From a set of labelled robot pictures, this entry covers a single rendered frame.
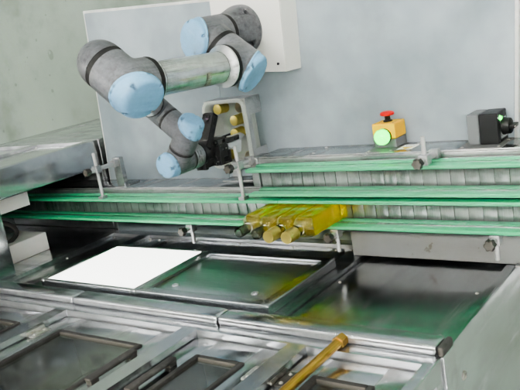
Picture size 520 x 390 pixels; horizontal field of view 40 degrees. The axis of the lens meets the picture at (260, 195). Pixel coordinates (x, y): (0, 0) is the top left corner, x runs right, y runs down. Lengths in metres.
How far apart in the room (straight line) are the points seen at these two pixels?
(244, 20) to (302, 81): 0.26
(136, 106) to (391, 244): 0.83
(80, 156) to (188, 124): 0.89
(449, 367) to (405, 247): 0.58
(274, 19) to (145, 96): 0.60
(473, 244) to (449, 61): 0.49
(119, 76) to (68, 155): 1.15
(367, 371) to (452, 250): 0.58
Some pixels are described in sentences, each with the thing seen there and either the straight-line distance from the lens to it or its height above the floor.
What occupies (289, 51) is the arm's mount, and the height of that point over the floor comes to 0.81.
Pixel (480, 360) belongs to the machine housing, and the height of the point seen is 1.16.
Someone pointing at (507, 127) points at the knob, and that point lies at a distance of 1.89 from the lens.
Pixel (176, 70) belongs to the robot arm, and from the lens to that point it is 1.76.
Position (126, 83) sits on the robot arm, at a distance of 1.63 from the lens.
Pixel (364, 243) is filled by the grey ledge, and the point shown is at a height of 0.88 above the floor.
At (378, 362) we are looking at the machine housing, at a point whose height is 1.43.
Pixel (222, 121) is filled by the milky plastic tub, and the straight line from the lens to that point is 2.38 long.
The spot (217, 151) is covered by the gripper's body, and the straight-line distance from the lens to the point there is 2.19.
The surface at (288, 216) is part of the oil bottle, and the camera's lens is 1.95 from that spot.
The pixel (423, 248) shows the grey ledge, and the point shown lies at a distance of 2.00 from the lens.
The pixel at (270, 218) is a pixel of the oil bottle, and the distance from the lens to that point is 1.97.
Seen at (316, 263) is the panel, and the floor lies 1.02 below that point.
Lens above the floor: 2.59
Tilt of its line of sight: 50 degrees down
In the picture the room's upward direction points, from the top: 116 degrees counter-clockwise
